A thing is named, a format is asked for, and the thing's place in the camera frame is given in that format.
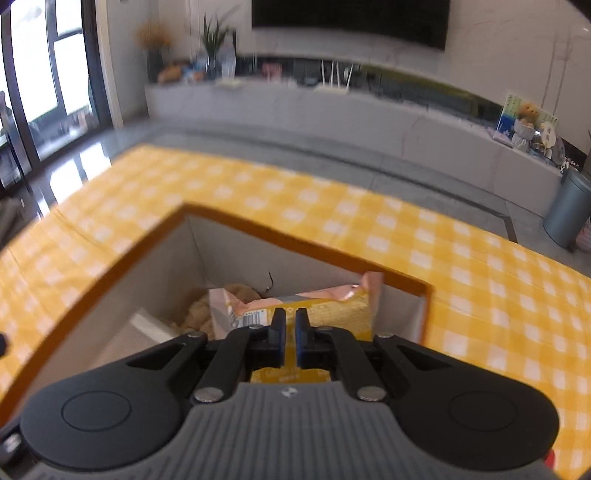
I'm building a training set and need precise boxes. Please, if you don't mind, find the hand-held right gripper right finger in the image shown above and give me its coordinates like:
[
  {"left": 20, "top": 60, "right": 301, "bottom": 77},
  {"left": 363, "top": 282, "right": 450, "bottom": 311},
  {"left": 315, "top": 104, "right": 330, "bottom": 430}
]
[{"left": 295, "top": 308, "right": 452, "bottom": 402}]

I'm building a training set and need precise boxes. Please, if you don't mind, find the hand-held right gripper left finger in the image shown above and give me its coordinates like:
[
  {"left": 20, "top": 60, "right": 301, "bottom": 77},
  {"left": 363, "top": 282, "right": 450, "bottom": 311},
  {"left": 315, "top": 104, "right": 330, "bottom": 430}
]
[{"left": 127, "top": 307, "right": 287, "bottom": 404}]

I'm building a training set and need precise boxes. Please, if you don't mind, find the yellow snack packet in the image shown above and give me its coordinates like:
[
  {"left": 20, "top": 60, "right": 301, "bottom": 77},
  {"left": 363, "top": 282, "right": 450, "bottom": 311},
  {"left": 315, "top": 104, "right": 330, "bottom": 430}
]
[{"left": 208, "top": 271, "right": 384, "bottom": 384}]

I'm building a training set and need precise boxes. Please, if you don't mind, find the brown plush toy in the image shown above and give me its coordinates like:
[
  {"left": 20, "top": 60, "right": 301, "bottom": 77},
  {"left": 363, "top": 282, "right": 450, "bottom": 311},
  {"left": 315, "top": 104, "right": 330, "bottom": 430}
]
[{"left": 173, "top": 282, "right": 262, "bottom": 337}]

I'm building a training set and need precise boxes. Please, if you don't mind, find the orange cardboard box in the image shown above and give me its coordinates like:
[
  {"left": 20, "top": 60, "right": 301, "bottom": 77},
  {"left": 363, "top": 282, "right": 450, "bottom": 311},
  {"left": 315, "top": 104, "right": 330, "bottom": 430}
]
[{"left": 0, "top": 200, "right": 437, "bottom": 425}]

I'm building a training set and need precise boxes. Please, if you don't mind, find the yellow checked tablecloth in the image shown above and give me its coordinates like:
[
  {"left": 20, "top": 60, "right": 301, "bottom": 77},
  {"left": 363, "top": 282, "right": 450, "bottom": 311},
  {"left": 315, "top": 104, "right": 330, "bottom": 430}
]
[{"left": 0, "top": 143, "right": 591, "bottom": 480}]

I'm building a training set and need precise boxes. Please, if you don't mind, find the white marble television cabinet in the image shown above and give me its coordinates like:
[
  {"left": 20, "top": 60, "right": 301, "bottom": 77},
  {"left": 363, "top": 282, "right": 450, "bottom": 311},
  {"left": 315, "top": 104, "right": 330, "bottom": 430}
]
[{"left": 145, "top": 76, "right": 564, "bottom": 217}]

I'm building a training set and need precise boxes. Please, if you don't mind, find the white router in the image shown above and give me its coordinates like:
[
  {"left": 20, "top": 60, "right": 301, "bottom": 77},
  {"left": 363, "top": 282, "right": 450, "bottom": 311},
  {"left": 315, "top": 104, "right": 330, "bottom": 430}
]
[{"left": 318, "top": 60, "right": 356, "bottom": 93}]

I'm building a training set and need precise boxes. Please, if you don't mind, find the glass sliding door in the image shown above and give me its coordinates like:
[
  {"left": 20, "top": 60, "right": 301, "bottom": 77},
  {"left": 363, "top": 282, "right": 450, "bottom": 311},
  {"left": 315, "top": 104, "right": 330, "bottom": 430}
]
[{"left": 0, "top": 0, "right": 112, "bottom": 185}]

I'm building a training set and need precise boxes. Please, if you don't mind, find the grey metal trash can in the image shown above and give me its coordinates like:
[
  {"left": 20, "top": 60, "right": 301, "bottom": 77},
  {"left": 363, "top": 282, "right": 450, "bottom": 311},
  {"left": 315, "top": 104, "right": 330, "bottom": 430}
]
[{"left": 543, "top": 167, "right": 591, "bottom": 250}]

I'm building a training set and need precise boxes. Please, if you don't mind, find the green plant in glass vase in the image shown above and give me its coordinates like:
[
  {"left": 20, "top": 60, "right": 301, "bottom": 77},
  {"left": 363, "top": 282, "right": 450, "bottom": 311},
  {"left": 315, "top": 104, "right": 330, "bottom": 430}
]
[{"left": 201, "top": 9, "right": 236, "bottom": 79}]

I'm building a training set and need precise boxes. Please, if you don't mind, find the small teddy bear display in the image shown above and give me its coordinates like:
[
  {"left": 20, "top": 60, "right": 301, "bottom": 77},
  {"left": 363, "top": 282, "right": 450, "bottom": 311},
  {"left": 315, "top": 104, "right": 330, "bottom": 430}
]
[{"left": 496, "top": 93, "right": 557, "bottom": 139}]

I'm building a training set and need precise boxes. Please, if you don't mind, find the dark vase with dried flowers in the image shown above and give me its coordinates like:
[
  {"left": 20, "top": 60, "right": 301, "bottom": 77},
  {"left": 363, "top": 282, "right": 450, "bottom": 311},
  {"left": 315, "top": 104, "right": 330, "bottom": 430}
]
[{"left": 136, "top": 21, "right": 171, "bottom": 84}]

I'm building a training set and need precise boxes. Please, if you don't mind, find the small teddy bear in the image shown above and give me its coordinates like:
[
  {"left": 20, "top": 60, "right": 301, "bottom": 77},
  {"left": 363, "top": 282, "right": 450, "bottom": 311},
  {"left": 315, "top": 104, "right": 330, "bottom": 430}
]
[{"left": 515, "top": 102, "right": 541, "bottom": 151}]

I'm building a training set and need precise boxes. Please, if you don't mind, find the white round hand fan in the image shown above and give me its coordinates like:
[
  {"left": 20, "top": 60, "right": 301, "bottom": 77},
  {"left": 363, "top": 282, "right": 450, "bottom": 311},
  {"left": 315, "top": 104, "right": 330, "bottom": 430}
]
[{"left": 538, "top": 117, "right": 557, "bottom": 148}]

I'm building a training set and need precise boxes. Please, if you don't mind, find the black wall television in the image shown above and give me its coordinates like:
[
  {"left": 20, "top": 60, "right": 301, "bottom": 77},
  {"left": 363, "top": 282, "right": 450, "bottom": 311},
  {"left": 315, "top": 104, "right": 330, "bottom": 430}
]
[{"left": 252, "top": 0, "right": 451, "bottom": 51}]

